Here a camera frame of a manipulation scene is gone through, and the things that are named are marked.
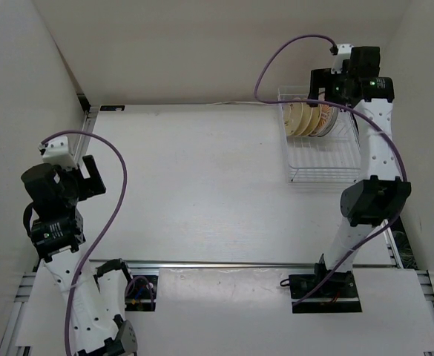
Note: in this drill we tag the black label sticker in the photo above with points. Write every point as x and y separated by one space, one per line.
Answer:
112 108

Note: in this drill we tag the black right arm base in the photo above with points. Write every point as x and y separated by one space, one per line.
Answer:
338 295

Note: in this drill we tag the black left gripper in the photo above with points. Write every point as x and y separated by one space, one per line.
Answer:
90 185

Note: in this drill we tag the white wire dish rack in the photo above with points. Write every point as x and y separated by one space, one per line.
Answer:
334 158

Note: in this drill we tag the cream plate with orange pattern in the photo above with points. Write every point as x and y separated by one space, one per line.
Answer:
325 113

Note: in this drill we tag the aluminium frame rail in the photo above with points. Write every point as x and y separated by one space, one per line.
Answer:
140 264

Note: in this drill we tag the cream plate with dark print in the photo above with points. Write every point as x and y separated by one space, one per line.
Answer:
309 120

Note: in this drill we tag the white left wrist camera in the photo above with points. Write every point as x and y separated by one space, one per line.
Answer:
57 152

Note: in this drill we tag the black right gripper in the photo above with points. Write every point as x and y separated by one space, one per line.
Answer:
330 78

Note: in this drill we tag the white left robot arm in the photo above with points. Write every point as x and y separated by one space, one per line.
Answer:
94 298

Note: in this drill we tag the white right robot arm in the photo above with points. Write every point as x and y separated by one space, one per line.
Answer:
375 200

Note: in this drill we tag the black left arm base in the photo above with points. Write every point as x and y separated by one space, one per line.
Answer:
142 296

